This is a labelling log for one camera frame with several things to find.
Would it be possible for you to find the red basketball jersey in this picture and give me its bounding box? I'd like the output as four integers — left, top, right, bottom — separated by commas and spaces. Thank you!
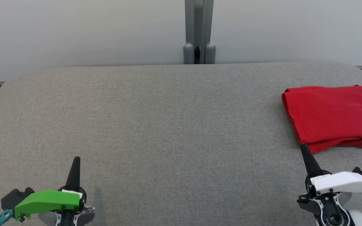
281, 84, 362, 145

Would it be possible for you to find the teal left camera connector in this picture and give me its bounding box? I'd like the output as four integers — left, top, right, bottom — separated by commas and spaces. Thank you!
0, 208, 15, 226

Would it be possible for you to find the grey partition post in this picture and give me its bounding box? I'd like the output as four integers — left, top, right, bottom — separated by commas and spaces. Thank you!
183, 0, 217, 65

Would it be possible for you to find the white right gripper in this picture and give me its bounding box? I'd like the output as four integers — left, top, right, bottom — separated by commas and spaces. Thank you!
299, 143, 362, 199

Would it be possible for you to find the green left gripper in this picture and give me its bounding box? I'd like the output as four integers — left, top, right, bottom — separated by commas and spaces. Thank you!
14, 156, 87, 222

